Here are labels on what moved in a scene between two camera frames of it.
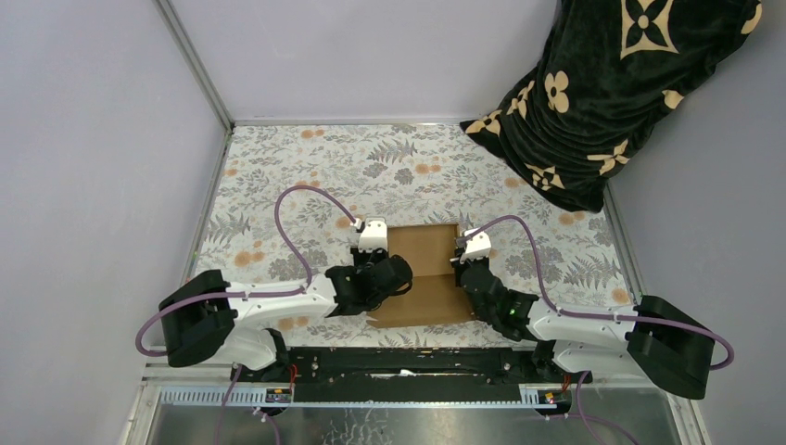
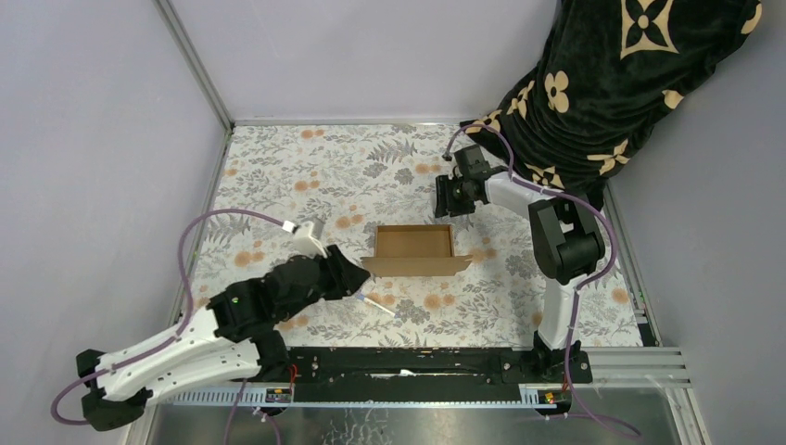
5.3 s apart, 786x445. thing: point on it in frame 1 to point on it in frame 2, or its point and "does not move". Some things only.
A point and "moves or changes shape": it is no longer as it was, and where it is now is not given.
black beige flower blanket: (610, 69) does not move
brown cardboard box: (433, 297) moves or changes shape
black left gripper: (378, 254) to (347, 277)
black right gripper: (460, 267) to (444, 203)
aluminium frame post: (178, 32) does not move
